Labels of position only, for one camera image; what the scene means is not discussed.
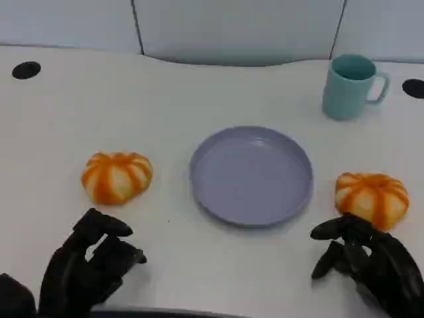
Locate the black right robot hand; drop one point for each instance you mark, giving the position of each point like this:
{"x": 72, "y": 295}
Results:
{"x": 387, "y": 265}

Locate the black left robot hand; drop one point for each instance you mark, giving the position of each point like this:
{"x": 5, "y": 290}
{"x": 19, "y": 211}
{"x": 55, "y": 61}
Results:
{"x": 69, "y": 275}

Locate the lilac plate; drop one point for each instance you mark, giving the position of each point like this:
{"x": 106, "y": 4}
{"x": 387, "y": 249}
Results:
{"x": 251, "y": 179}

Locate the pale green mug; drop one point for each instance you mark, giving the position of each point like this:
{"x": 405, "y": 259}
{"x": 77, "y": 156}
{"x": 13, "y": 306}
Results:
{"x": 346, "y": 96}

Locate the white partition panel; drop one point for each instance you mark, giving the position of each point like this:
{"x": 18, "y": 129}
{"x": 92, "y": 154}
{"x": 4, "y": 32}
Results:
{"x": 238, "y": 30}
{"x": 66, "y": 23}
{"x": 384, "y": 26}

